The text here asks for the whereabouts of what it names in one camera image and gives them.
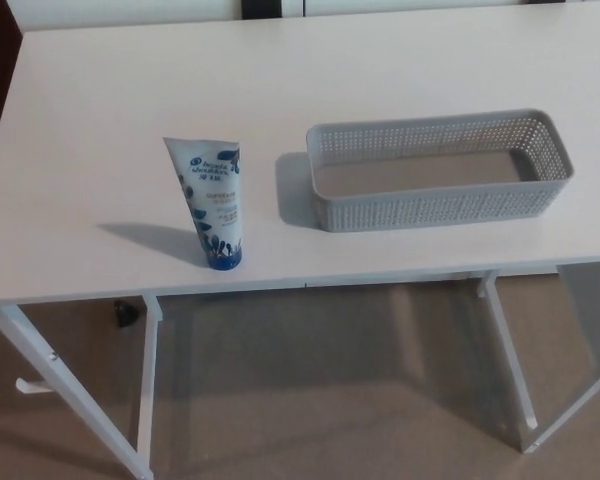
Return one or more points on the white blue shampoo tube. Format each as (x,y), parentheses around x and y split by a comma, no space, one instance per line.
(215,200)

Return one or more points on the grey perforated plastic basket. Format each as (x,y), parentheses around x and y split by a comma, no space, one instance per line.
(430,200)

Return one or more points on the black caster wheel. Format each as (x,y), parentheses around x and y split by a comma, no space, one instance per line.
(125,315)

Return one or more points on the white table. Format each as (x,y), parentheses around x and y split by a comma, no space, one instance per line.
(130,100)

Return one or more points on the black chair back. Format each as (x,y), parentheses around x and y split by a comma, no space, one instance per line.
(261,7)

